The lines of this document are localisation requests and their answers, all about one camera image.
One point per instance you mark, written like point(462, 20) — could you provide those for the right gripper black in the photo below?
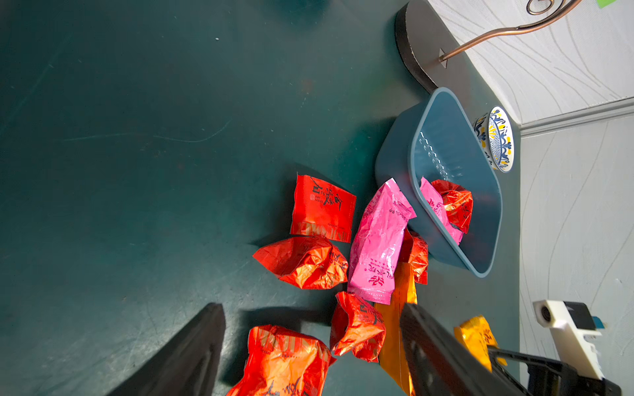
point(440, 365)

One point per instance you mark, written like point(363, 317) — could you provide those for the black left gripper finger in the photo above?
point(187, 364)

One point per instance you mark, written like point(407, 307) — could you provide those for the yellow orange tea bag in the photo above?
point(476, 336)

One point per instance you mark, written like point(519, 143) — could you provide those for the small red tea bag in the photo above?
point(356, 327)

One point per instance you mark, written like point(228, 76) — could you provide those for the long pink tea bag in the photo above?
point(377, 244)

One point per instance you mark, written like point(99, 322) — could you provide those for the teal plastic storage box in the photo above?
point(435, 140)

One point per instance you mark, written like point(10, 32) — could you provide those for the blue yellow patterned small bowl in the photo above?
point(495, 135)

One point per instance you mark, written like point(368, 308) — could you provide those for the copper mug tree stand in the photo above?
point(433, 57)

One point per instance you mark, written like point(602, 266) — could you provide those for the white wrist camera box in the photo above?
point(572, 328)

